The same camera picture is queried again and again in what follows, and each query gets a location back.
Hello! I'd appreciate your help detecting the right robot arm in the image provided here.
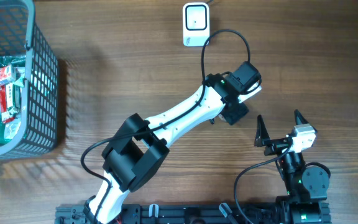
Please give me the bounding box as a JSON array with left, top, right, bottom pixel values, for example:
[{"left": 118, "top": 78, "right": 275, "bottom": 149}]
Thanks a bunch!
[{"left": 254, "top": 110, "right": 332, "bottom": 224}]

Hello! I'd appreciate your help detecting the grey plastic mesh basket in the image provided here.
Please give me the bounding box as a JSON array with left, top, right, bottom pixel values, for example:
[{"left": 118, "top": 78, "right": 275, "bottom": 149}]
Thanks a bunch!
[{"left": 0, "top": 0, "right": 59, "bottom": 160}]

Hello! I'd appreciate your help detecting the white barcode scanner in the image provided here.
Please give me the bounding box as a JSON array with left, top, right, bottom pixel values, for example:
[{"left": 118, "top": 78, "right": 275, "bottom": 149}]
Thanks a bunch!
[{"left": 182, "top": 2, "right": 210, "bottom": 47}]

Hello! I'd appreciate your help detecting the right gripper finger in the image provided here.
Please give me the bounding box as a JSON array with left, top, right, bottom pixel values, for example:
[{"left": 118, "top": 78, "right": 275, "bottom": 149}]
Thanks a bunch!
[
  {"left": 254, "top": 114, "right": 270, "bottom": 147},
  {"left": 294, "top": 110, "right": 309, "bottom": 125}
]

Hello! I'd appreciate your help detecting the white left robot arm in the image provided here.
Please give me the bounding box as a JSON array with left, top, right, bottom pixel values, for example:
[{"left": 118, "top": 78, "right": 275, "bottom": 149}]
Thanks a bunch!
[{"left": 84, "top": 73, "right": 261, "bottom": 223}]

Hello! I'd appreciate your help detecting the red white snack packet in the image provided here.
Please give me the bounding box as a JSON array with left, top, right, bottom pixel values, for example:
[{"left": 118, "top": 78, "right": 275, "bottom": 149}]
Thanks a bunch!
[{"left": 0, "top": 64, "right": 21, "bottom": 124}]

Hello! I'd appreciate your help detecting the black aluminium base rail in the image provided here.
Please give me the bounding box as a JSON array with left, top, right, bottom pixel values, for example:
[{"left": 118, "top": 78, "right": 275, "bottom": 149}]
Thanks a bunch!
[{"left": 54, "top": 202, "right": 332, "bottom": 224}]

